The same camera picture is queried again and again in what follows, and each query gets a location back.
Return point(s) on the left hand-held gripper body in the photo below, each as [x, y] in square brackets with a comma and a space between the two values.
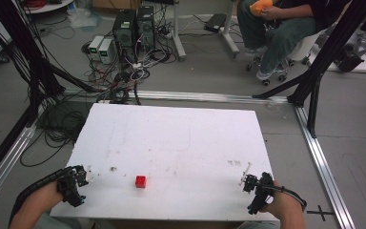
[71, 186]

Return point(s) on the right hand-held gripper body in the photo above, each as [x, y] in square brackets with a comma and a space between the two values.
[260, 187]

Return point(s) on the red cube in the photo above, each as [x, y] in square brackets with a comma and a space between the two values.
[140, 182]

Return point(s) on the person's left hand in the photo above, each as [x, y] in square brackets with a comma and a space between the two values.
[51, 192]

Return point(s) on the person's right hand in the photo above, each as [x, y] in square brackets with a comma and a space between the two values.
[279, 200]

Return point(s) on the person's grey trousers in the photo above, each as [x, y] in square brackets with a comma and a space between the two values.
[60, 222]

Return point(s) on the white power strip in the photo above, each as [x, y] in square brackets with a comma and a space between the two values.
[137, 65]

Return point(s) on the white power supply unit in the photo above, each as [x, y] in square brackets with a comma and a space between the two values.
[95, 47]
[105, 51]

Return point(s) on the white office chair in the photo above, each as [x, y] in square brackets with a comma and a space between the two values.
[301, 51]

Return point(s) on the white desk leg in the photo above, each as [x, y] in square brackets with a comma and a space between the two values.
[178, 35]
[230, 35]

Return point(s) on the large black computer tower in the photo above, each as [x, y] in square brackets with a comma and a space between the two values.
[124, 33]

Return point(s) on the black flat box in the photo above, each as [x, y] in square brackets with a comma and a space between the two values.
[215, 22]

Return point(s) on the slim black computer tower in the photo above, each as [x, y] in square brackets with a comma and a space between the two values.
[146, 28]

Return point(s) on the black device on white board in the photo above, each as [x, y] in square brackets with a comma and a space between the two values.
[351, 58]

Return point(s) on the clear plastic bag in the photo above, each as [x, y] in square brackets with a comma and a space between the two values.
[84, 17]

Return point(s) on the orange soft object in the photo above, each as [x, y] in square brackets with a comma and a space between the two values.
[260, 6]

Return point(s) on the white round table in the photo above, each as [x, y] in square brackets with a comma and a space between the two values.
[49, 7]

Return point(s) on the cardboard box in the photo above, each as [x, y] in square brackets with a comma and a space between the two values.
[116, 4]

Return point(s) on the aluminium floor rail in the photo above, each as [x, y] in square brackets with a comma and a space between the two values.
[324, 168]
[6, 162]
[203, 96]

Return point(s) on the black metal frame strut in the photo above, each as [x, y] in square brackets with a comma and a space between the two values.
[324, 60]

